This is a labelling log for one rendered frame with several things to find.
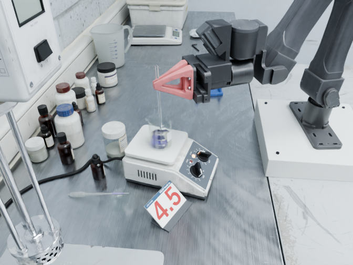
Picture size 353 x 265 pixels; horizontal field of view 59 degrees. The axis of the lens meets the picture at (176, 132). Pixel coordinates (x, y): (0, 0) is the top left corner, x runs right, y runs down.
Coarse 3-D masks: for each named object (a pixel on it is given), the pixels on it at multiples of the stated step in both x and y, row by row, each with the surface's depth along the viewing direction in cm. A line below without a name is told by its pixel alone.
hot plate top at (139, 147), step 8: (144, 128) 77; (136, 136) 75; (144, 136) 75; (176, 136) 75; (184, 136) 75; (136, 144) 72; (144, 144) 72; (176, 144) 72; (128, 152) 70; (136, 152) 70; (144, 152) 70; (152, 152) 70; (160, 152) 70; (168, 152) 70; (176, 152) 70; (152, 160) 68; (160, 160) 68; (168, 160) 67
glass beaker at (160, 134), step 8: (152, 120) 70; (168, 120) 70; (152, 128) 67; (160, 128) 66; (168, 128) 67; (152, 136) 68; (160, 136) 68; (168, 136) 68; (152, 144) 70; (160, 144) 69; (168, 144) 70
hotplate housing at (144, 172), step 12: (180, 156) 71; (216, 156) 77; (132, 168) 71; (144, 168) 70; (156, 168) 69; (168, 168) 68; (132, 180) 74; (144, 180) 72; (156, 180) 71; (168, 180) 69; (180, 180) 68; (180, 192) 71; (192, 192) 69; (204, 192) 68
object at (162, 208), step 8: (168, 192) 68; (176, 192) 69; (160, 200) 66; (168, 200) 67; (176, 200) 68; (152, 208) 64; (160, 208) 65; (168, 208) 66; (160, 216) 64; (168, 216) 65
